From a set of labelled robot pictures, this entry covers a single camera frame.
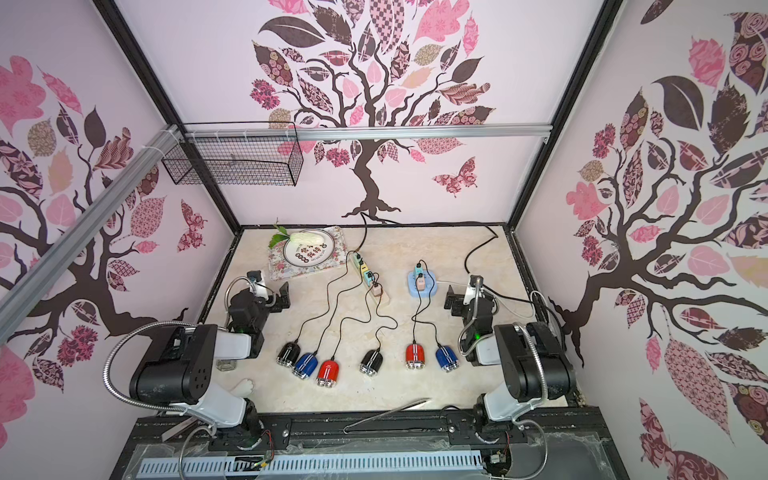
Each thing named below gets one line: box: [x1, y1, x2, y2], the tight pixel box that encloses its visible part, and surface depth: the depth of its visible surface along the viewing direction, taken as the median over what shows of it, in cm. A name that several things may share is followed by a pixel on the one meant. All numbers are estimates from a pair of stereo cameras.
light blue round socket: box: [407, 271, 438, 298], surface depth 99 cm
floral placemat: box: [268, 226, 348, 281], surface depth 111 cm
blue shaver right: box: [435, 346, 459, 373], surface depth 85 cm
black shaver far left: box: [276, 342, 301, 368], surface depth 86 cm
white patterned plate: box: [283, 229, 335, 267], surface depth 113 cm
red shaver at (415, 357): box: [405, 343, 426, 370], surface depth 85 cm
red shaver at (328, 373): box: [317, 360, 339, 388], surface depth 83 cm
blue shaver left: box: [292, 343, 321, 380], surface depth 85 cm
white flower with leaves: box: [269, 217, 324, 248], surface depth 115 cm
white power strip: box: [350, 252, 390, 306], surface depth 97 cm
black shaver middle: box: [359, 349, 383, 377], surface depth 85 cm
